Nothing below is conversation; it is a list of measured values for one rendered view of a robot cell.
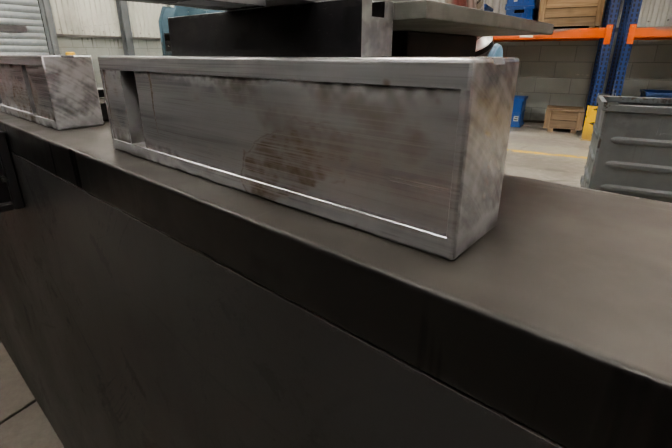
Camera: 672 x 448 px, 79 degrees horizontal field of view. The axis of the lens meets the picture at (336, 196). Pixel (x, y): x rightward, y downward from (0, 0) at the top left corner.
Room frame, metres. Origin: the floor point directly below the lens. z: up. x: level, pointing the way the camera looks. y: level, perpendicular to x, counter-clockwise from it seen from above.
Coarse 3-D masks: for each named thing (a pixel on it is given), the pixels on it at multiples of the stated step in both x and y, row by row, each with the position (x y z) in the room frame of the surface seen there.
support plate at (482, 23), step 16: (416, 0) 0.25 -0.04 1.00; (432, 0) 0.25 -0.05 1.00; (400, 16) 0.26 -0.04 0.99; (416, 16) 0.25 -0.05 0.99; (432, 16) 0.25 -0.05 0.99; (448, 16) 0.27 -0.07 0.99; (464, 16) 0.28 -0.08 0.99; (480, 16) 0.30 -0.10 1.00; (496, 16) 0.33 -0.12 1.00; (512, 16) 0.35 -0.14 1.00; (432, 32) 0.40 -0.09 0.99; (448, 32) 0.40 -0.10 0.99; (464, 32) 0.40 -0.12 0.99; (480, 32) 0.40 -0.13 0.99; (496, 32) 0.40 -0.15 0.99; (512, 32) 0.40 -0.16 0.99; (528, 32) 0.40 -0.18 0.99; (544, 32) 0.42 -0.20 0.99
